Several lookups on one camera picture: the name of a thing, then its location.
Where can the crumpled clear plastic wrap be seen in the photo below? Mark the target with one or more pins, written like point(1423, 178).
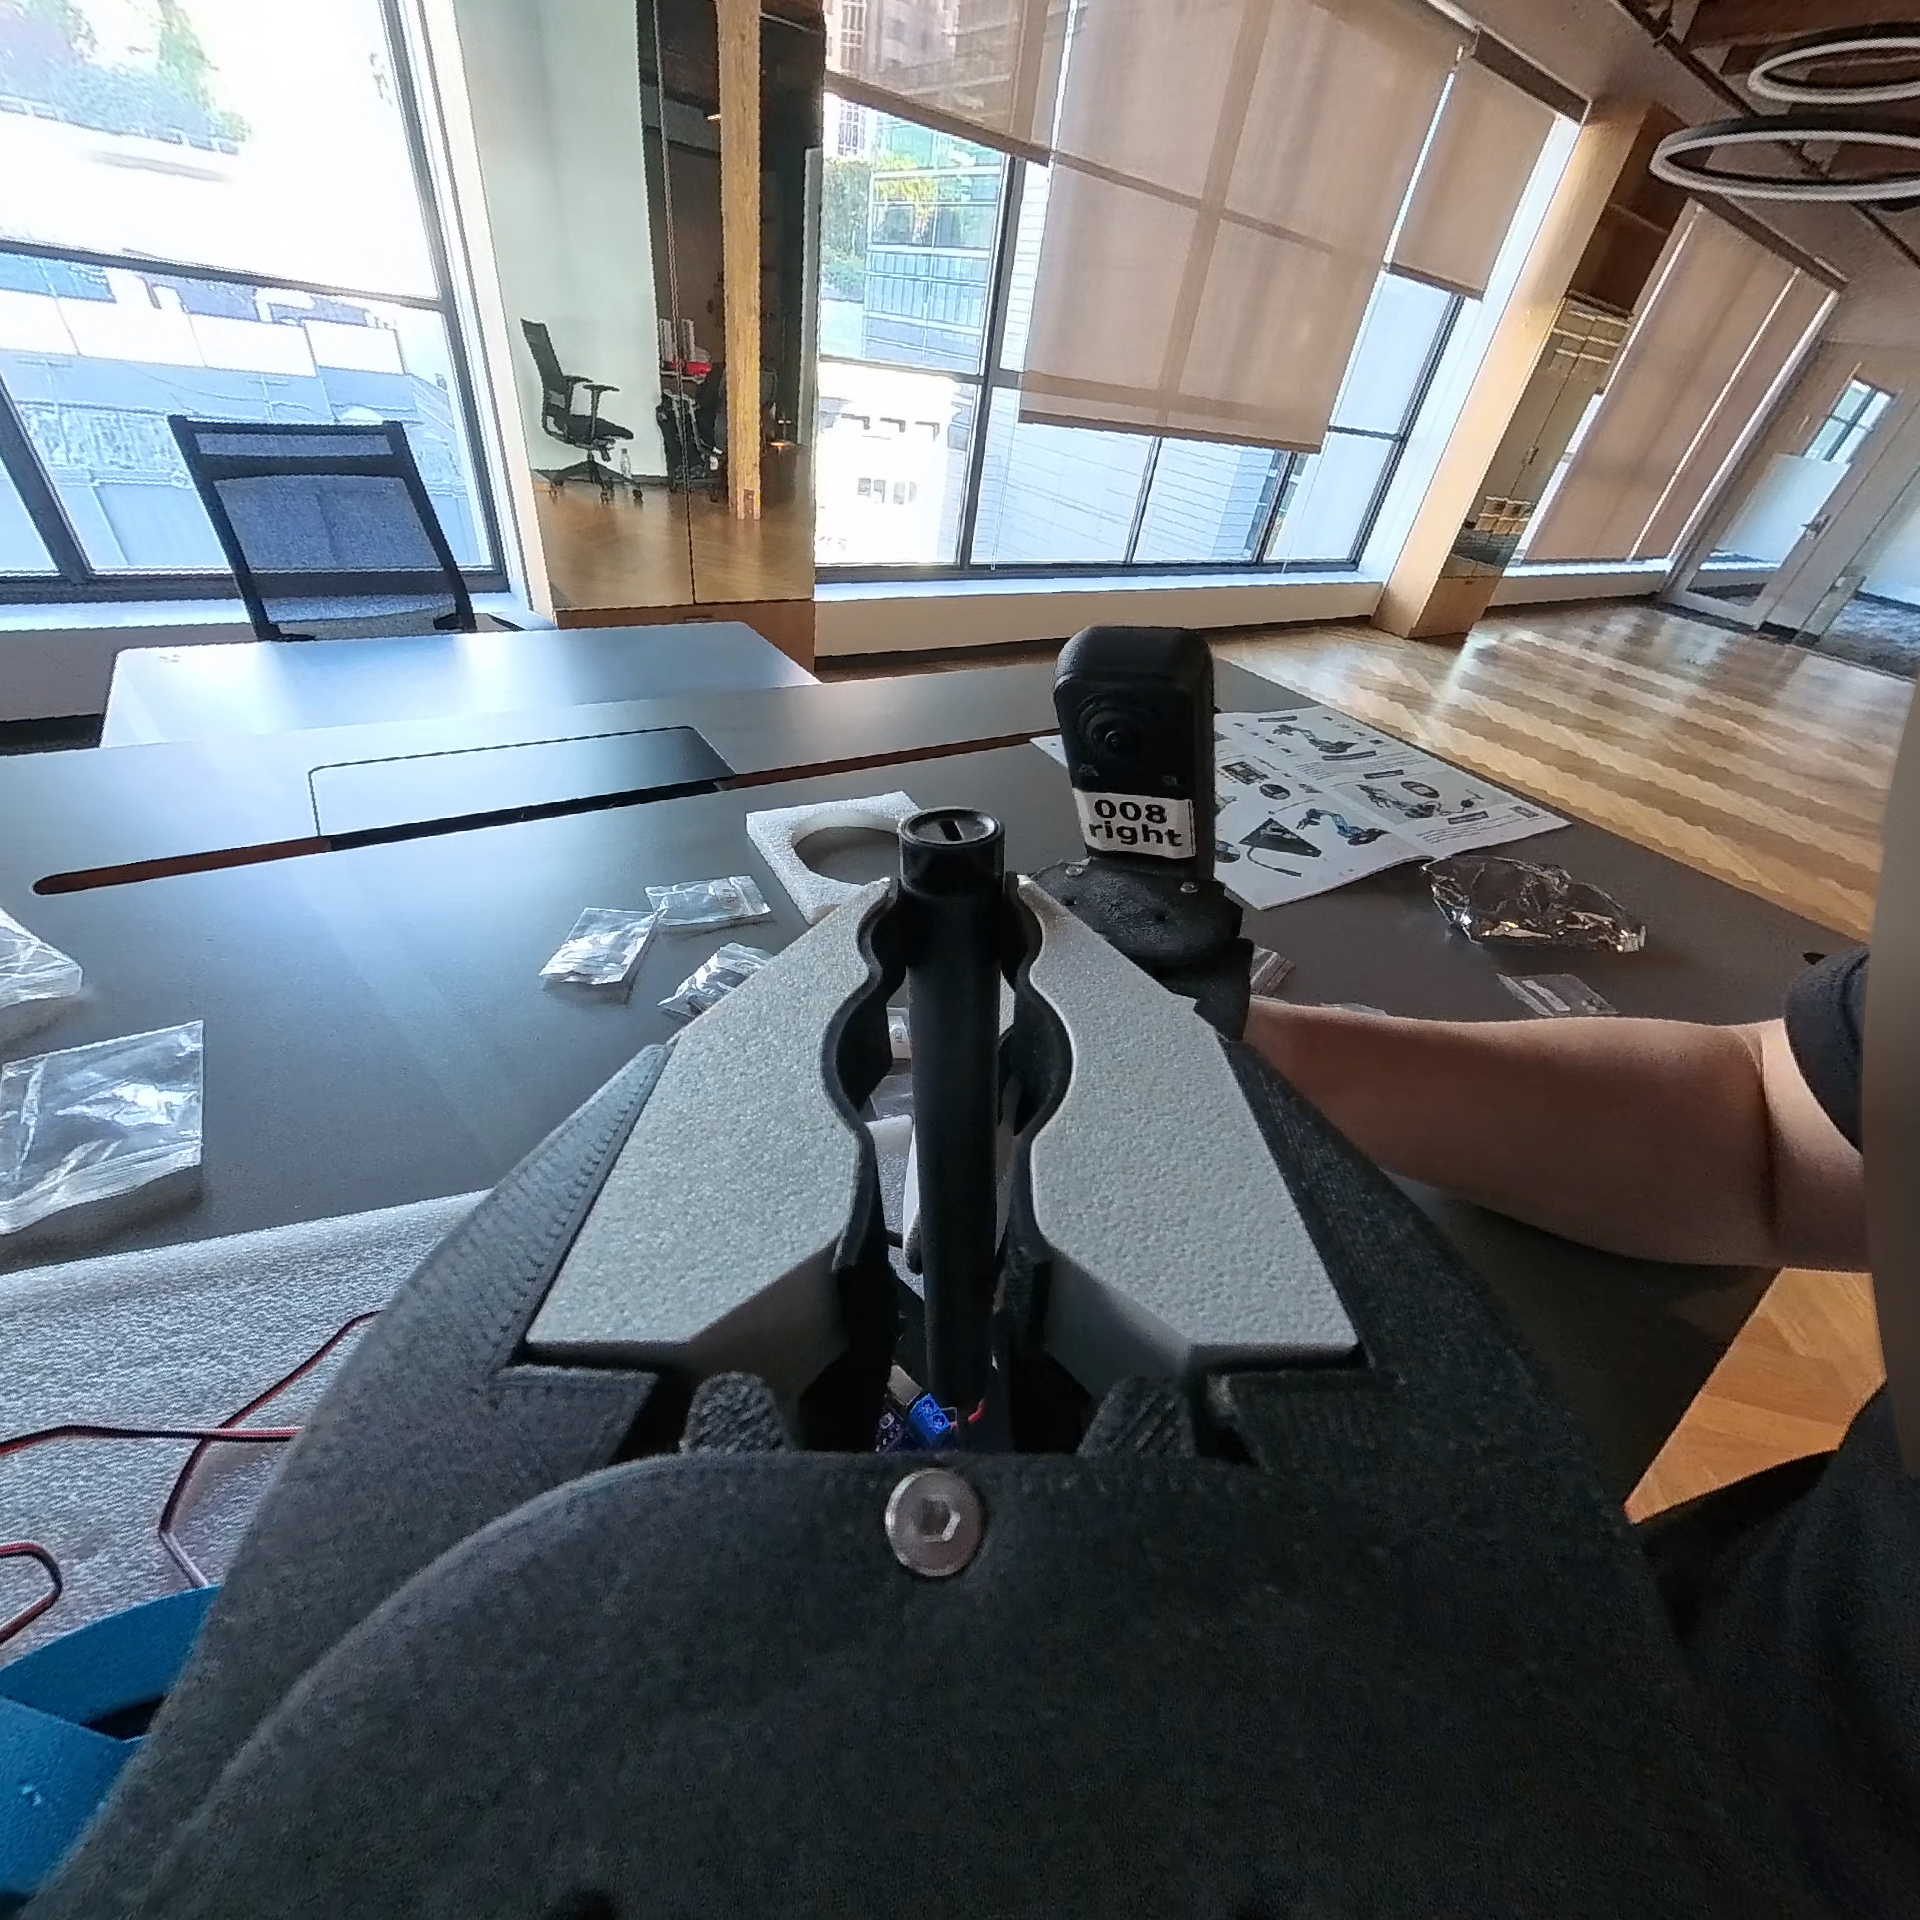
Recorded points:
point(1531, 908)

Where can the group of small parts bags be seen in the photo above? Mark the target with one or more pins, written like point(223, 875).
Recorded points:
point(599, 944)

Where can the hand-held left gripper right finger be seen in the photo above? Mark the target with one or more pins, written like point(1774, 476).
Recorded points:
point(1184, 1170)

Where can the white foam sheet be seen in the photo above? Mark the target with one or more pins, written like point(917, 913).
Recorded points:
point(181, 1349)

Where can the blue toy robot arm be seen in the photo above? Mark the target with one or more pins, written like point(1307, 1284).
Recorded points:
point(77, 1693)

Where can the crumpled large clear bag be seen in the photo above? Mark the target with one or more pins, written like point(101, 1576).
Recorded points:
point(30, 973)

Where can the black electric screwdriver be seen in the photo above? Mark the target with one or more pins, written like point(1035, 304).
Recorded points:
point(953, 1049)

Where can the person's black clothing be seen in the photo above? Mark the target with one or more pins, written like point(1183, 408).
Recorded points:
point(1800, 1650)

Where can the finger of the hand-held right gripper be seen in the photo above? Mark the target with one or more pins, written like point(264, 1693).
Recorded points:
point(892, 1185)

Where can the person's right forearm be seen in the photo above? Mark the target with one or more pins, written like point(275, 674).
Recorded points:
point(1501, 1108)

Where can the narrow beige roller blind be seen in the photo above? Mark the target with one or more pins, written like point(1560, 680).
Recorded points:
point(1477, 180)

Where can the light grey desk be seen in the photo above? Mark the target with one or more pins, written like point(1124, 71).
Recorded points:
point(451, 682)

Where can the beige roller blinds row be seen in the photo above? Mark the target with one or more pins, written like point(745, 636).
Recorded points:
point(1680, 404)

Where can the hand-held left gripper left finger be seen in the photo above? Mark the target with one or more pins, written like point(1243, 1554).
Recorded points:
point(721, 1170)

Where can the black mesh office chair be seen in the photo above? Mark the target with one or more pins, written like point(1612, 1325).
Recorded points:
point(324, 523)

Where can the flat large clear bag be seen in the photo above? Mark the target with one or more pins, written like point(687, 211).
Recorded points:
point(105, 1117)

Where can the black office chair behind glass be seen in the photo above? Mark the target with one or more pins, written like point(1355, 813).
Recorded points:
point(580, 404)

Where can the printed instruction manual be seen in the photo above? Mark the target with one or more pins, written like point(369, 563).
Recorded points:
point(1349, 809)

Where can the white foam square frame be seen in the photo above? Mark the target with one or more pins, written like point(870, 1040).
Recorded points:
point(781, 839)

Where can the wide beige roller blind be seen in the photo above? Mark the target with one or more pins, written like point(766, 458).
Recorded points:
point(1200, 224)

